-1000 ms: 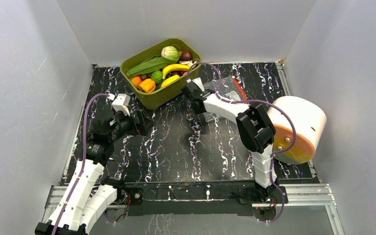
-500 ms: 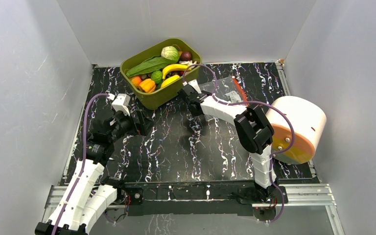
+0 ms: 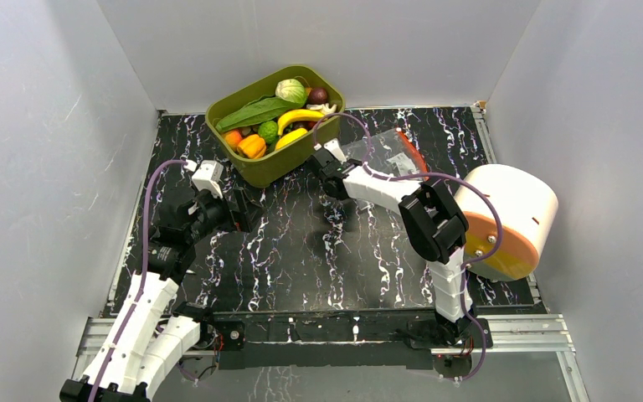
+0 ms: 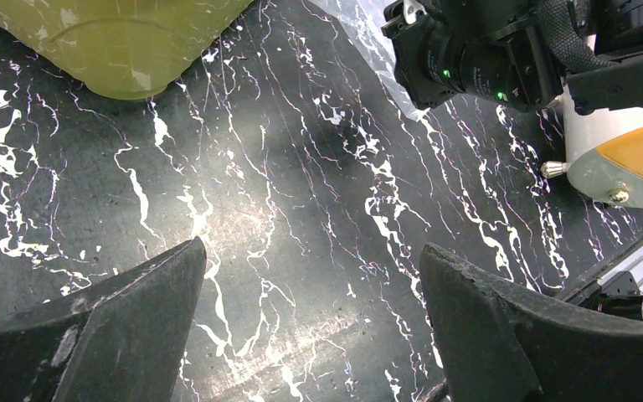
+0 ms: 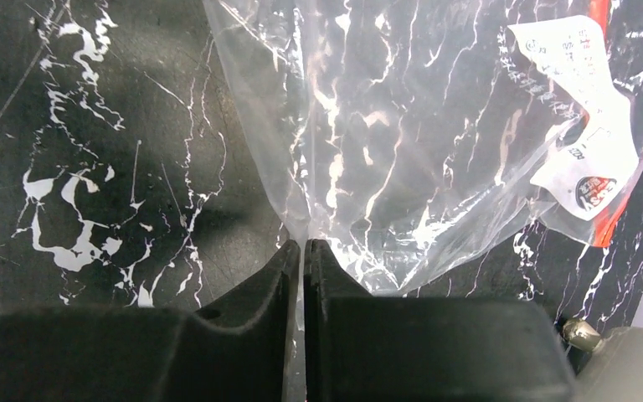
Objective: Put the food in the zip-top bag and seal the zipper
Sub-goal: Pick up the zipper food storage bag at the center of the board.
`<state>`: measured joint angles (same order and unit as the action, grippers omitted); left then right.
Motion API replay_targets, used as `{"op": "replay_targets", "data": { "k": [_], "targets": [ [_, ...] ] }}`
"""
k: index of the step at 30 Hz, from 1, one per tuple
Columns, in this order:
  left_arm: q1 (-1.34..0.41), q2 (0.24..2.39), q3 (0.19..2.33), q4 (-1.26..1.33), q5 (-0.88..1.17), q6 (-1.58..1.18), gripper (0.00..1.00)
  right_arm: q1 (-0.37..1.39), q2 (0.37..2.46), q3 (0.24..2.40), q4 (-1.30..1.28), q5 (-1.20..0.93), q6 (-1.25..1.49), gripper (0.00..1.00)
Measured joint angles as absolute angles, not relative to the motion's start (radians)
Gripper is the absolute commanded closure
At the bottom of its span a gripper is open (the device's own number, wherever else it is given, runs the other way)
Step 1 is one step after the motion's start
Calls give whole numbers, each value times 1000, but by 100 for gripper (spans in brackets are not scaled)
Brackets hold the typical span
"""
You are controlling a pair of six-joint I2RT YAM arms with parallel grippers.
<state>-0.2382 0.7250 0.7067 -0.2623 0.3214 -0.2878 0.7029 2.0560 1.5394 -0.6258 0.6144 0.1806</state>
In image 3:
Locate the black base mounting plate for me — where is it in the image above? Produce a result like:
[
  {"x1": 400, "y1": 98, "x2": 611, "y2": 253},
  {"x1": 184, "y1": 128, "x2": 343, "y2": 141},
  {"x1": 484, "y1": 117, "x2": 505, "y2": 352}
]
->
[{"x1": 202, "y1": 308, "x2": 493, "y2": 375}]

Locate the clear zip top bag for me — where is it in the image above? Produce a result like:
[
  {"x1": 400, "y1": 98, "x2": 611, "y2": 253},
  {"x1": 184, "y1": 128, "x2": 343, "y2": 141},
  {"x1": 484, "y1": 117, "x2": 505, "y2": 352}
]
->
[{"x1": 340, "y1": 127, "x2": 428, "y2": 179}]

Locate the green leafy vegetable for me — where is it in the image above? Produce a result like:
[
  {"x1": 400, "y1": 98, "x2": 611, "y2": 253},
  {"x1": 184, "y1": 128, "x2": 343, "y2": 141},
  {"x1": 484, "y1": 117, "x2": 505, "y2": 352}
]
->
[{"x1": 214, "y1": 96, "x2": 303, "y2": 131}]

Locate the yellow banana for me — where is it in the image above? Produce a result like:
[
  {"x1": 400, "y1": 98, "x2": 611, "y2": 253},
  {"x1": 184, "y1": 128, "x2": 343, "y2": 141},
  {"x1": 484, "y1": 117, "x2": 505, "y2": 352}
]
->
[
  {"x1": 277, "y1": 109, "x2": 325, "y2": 137},
  {"x1": 275, "y1": 128, "x2": 308, "y2": 151}
]

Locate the lower yellow banana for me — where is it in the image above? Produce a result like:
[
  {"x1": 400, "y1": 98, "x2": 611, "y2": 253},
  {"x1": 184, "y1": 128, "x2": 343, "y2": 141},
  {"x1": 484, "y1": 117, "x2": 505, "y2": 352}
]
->
[{"x1": 275, "y1": 128, "x2": 308, "y2": 151}]

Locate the orange bell pepper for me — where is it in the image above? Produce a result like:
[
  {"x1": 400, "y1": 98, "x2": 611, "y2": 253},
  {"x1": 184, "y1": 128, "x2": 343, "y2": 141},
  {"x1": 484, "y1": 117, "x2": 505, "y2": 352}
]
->
[{"x1": 236, "y1": 134, "x2": 267, "y2": 159}]

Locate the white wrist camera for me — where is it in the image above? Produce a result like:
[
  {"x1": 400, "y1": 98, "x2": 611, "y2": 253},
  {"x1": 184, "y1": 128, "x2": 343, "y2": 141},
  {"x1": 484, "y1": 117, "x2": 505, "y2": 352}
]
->
[
  {"x1": 192, "y1": 160, "x2": 224, "y2": 199},
  {"x1": 323, "y1": 138, "x2": 347, "y2": 162}
]

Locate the green bumpy lime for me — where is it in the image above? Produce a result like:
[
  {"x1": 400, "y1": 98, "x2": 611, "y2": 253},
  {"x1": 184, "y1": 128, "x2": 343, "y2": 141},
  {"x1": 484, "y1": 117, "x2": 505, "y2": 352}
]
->
[{"x1": 257, "y1": 121, "x2": 279, "y2": 145}]

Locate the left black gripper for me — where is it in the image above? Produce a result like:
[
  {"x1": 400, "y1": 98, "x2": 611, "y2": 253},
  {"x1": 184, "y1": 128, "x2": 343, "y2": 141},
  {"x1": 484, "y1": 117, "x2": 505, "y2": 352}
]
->
[{"x1": 186, "y1": 185, "x2": 265, "y2": 244}]

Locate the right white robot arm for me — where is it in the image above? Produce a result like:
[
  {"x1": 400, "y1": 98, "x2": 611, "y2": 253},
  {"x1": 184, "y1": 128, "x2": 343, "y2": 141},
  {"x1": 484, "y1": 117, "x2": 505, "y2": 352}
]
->
[{"x1": 305, "y1": 147, "x2": 472, "y2": 348}]

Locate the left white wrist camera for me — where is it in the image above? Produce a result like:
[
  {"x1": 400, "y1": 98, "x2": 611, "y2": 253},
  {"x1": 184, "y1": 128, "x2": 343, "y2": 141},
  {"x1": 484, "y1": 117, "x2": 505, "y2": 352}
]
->
[{"x1": 192, "y1": 160, "x2": 224, "y2": 199}]

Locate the small orange fruit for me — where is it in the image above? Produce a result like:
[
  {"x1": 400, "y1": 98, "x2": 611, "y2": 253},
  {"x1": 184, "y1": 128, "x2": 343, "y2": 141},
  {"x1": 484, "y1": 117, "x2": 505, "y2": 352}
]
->
[{"x1": 223, "y1": 129, "x2": 244, "y2": 149}]

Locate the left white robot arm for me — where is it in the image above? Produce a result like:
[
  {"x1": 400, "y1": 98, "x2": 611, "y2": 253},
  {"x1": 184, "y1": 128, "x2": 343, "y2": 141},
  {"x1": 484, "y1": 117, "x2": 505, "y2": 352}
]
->
[{"x1": 59, "y1": 188, "x2": 263, "y2": 401}]

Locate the olive green plastic bin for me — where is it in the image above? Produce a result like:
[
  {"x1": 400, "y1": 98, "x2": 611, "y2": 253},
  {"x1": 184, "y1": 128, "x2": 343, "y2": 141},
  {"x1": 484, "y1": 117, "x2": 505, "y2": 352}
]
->
[{"x1": 206, "y1": 64, "x2": 346, "y2": 188}]

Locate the white orange cylinder drum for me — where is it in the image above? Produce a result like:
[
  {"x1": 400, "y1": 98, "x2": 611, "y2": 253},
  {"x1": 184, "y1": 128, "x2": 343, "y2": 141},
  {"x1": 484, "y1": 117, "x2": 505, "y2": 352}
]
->
[{"x1": 455, "y1": 164, "x2": 558, "y2": 281}]

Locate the green white cabbage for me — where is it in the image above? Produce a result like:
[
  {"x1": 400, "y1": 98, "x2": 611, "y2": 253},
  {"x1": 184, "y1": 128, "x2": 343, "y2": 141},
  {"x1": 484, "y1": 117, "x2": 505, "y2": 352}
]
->
[{"x1": 275, "y1": 79, "x2": 307, "y2": 106}]

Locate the upper yellow banana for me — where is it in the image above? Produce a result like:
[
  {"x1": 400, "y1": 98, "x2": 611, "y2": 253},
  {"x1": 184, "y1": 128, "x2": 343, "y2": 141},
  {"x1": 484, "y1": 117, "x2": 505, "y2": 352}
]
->
[{"x1": 277, "y1": 109, "x2": 325, "y2": 137}]

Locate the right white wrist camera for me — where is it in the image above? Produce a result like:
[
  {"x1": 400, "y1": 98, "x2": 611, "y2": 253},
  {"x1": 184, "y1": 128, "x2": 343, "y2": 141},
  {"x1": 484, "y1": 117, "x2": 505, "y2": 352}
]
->
[{"x1": 323, "y1": 138, "x2": 347, "y2": 162}]

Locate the dark purple fruit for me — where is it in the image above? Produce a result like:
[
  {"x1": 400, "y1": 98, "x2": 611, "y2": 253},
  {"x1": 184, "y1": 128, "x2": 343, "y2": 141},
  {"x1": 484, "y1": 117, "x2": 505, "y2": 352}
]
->
[{"x1": 306, "y1": 87, "x2": 329, "y2": 105}]

